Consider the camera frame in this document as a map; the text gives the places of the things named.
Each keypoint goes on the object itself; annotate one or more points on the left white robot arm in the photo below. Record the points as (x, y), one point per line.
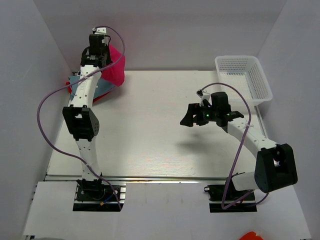
(80, 120)

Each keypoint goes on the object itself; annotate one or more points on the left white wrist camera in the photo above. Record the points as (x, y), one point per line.
(99, 30)

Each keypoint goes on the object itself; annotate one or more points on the white perforated plastic basket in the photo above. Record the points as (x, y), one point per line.
(244, 73)

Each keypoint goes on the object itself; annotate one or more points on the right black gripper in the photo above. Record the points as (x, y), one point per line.
(194, 109)

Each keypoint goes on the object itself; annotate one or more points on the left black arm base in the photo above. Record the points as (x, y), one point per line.
(95, 201)

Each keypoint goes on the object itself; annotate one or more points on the orange object at bottom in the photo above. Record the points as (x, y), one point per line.
(251, 236)

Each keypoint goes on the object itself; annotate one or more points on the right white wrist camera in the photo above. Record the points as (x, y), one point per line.
(204, 98)

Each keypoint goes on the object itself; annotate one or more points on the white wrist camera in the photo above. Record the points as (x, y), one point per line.
(99, 30)
(204, 98)

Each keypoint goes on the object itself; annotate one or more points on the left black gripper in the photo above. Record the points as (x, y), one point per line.
(108, 60)

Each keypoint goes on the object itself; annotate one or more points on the magenta red t shirt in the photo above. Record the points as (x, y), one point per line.
(115, 74)

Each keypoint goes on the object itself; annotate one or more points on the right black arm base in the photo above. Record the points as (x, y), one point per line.
(215, 195)

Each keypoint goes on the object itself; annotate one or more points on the folded light blue t shirt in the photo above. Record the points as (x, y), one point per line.
(73, 79)

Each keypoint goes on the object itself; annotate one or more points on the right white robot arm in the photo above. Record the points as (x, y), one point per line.
(275, 166)

